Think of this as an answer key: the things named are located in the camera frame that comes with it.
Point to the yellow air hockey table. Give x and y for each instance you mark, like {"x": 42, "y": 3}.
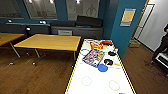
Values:
{"x": 96, "y": 81}

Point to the white paper sign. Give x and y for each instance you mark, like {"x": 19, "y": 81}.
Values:
{"x": 65, "y": 32}

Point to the flat red box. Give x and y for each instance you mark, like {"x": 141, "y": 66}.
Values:
{"x": 106, "y": 42}

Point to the interior glass window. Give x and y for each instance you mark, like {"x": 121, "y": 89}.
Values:
{"x": 40, "y": 9}
{"x": 10, "y": 8}
{"x": 83, "y": 9}

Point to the black sofa back cushion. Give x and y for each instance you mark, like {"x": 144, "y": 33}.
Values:
{"x": 89, "y": 21}

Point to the pale yellow wall sign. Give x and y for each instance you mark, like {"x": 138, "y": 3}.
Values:
{"x": 128, "y": 17}

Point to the colourful board game box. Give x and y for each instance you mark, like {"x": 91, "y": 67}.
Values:
{"x": 93, "y": 57}

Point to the long yellow wooden table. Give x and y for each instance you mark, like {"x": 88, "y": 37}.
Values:
{"x": 50, "y": 42}
{"x": 8, "y": 37}

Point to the brown cardboard box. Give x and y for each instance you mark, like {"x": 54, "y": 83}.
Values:
{"x": 134, "y": 43}

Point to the dark grey low sofa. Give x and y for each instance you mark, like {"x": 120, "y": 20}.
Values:
{"x": 20, "y": 28}

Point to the grey wall sofa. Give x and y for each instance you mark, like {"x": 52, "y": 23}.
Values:
{"x": 86, "y": 32}

